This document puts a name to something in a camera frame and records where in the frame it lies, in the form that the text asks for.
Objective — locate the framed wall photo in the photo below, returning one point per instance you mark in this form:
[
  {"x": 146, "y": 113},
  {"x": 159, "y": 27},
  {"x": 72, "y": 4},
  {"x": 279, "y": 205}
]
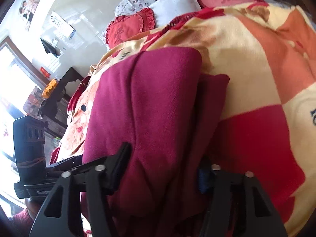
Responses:
[{"x": 27, "y": 10}]

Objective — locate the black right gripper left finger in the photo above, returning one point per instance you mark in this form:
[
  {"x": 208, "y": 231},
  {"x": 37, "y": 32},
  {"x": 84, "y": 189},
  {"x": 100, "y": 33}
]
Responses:
[{"x": 60, "y": 214}]

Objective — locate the red orange patterned blanket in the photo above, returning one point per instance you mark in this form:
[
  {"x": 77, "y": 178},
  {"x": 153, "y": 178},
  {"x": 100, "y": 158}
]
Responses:
[{"x": 267, "y": 125}]

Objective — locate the dark wooden side table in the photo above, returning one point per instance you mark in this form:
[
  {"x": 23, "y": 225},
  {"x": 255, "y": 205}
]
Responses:
[{"x": 54, "y": 108}]

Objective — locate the red heart pillow left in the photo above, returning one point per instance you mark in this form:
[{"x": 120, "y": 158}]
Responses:
[{"x": 124, "y": 27}]

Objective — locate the white pillow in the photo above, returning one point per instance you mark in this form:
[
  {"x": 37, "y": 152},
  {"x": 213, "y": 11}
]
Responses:
[{"x": 166, "y": 10}]

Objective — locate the wall calendar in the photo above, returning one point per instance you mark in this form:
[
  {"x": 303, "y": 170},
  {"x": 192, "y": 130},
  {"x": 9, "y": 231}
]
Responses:
[{"x": 66, "y": 29}]

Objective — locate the dark hanging cloth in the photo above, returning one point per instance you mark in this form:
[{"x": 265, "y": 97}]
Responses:
[{"x": 49, "y": 49}]

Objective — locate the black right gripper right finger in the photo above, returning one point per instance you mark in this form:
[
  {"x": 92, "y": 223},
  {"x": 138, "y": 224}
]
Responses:
[{"x": 237, "y": 204}]

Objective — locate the left hand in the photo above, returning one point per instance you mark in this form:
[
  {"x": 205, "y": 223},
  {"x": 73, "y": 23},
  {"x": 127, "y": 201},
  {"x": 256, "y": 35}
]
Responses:
[{"x": 33, "y": 207}]

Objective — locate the red wall sticker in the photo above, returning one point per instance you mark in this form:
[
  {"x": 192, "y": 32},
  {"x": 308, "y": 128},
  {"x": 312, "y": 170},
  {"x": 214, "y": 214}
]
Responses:
[{"x": 45, "y": 72}]

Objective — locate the orange basket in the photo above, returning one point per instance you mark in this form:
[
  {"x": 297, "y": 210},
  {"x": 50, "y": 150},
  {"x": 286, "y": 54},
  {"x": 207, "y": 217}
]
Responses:
[{"x": 50, "y": 88}]

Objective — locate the maroon garment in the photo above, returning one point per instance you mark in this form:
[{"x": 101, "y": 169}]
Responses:
[{"x": 161, "y": 103}]

